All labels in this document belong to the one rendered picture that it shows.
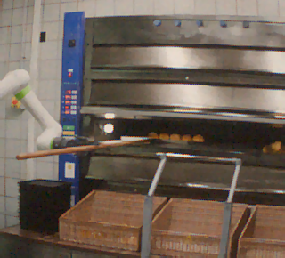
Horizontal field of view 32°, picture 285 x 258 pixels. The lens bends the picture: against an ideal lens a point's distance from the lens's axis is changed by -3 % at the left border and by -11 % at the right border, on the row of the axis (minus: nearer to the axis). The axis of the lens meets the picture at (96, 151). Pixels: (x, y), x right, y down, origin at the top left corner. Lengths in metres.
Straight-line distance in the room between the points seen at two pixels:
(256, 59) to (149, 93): 0.82
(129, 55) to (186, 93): 0.49
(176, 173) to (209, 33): 0.98
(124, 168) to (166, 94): 0.59
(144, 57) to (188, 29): 0.38
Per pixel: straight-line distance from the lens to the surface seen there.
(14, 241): 3.57
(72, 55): 3.83
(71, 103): 3.81
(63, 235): 3.41
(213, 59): 3.46
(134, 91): 3.64
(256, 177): 3.40
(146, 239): 3.02
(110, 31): 3.76
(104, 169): 3.74
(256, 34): 3.43
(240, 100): 3.39
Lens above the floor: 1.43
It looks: 5 degrees down
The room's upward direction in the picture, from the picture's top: 2 degrees clockwise
